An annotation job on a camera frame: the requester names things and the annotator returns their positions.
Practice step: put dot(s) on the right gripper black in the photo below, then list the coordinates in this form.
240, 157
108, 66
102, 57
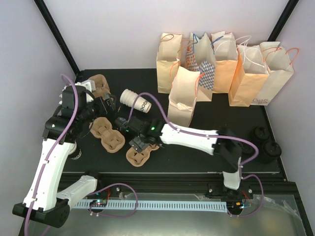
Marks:
138, 145

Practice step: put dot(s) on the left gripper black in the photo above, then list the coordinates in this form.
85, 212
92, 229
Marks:
110, 105

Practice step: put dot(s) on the pulp cup carrier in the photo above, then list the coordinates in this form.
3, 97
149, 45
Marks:
101, 85
138, 159

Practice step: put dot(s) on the Cream Bear paper bag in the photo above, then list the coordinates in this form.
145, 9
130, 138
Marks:
183, 96

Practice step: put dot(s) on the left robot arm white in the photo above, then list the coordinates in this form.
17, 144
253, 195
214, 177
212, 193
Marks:
81, 103

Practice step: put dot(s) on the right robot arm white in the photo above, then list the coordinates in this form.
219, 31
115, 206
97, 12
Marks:
158, 132

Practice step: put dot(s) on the plain beige paper bag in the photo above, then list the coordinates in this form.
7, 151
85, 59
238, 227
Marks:
168, 60

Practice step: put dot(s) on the blue checkered paper bag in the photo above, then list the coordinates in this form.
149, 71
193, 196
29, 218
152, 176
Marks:
200, 58

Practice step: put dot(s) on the orange bag behind right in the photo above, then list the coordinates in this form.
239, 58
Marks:
250, 75

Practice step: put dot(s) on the right Cream Bear bag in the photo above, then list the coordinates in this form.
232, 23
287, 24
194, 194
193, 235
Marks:
280, 68

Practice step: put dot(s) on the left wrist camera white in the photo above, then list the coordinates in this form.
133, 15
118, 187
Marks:
89, 85

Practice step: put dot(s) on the pale blue cable duct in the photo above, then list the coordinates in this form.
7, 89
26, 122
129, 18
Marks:
153, 205

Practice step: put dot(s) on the orange bag white handles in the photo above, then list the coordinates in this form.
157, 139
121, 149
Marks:
226, 55

